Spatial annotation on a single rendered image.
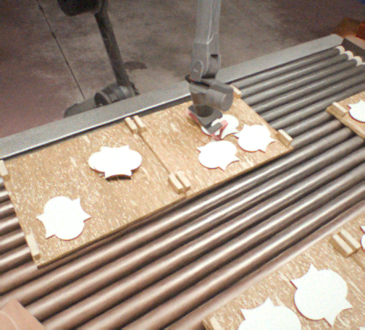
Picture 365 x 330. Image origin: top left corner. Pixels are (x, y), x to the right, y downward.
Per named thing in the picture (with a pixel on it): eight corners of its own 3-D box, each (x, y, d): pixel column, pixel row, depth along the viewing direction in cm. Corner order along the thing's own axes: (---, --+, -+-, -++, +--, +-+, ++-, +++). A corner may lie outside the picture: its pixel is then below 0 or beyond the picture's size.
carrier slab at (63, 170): (-2, 168, 103) (-3, 165, 102) (128, 124, 121) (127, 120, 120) (38, 269, 84) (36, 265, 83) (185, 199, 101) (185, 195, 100)
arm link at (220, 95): (210, 58, 106) (193, 58, 99) (244, 69, 100) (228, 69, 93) (202, 97, 110) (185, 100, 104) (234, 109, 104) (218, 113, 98)
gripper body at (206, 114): (204, 100, 116) (200, 83, 110) (224, 117, 110) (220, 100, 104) (187, 111, 115) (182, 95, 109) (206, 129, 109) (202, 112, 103)
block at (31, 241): (27, 242, 87) (24, 236, 85) (35, 239, 87) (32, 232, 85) (35, 262, 83) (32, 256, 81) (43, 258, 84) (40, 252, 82)
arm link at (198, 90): (195, 74, 105) (183, 86, 103) (215, 80, 101) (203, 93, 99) (200, 91, 110) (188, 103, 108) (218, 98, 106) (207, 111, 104)
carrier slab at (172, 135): (130, 124, 121) (130, 120, 120) (228, 91, 138) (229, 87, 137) (187, 199, 101) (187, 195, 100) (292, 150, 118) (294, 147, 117)
